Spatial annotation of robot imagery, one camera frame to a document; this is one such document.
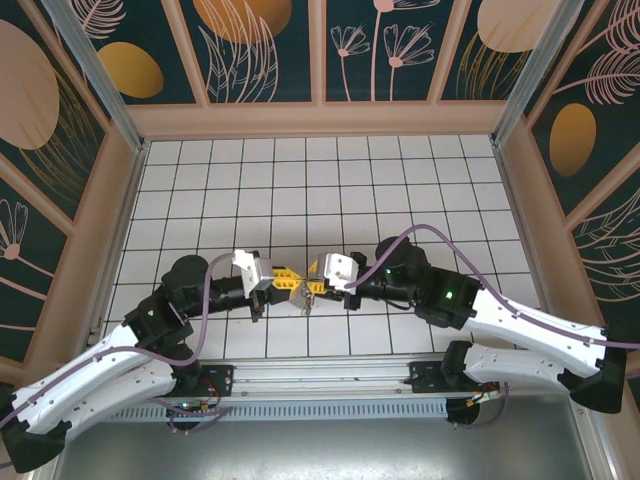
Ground aluminium front mounting rail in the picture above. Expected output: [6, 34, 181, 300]
[199, 362, 451, 400]

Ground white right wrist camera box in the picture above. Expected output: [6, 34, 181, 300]
[319, 252, 362, 292]

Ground perforated grey cable duct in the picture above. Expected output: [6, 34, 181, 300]
[102, 399, 449, 424]

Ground dark panel orange oval leaves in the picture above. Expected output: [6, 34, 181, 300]
[522, 0, 640, 219]

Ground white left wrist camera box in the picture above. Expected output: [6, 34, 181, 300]
[233, 248, 275, 292]

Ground dark panel orange oval feather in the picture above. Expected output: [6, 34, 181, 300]
[59, 0, 209, 108]

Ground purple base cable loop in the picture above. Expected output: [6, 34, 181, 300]
[449, 382, 512, 431]
[167, 405, 234, 437]

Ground dark panel pale circle feather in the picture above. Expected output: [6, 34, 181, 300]
[437, 0, 569, 105]

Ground dark panel pink leaf outlines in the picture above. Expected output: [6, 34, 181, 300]
[564, 189, 640, 351]

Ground dark panel with pink flowers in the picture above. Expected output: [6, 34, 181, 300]
[319, 0, 464, 107]

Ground aluminium corner post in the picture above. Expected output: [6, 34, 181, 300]
[489, 0, 589, 147]
[42, 0, 151, 154]

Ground aluminium table side rail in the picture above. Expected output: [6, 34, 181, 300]
[87, 142, 151, 341]
[492, 139, 559, 331]

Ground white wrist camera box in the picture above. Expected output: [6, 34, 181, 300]
[319, 252, 362, 292]
[233, 248, 275, 292]

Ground dark panel single pink flower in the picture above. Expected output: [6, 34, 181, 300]
[0, 154, 76, 369]

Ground grey metal sheet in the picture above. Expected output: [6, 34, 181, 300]
[54, 417, 616, 480]

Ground dark panel pale disc gold lines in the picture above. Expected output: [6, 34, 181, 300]
[0, 4, 114, 226]

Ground dark panel with orange circle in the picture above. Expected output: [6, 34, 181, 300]
[177, 0, 321, 107]

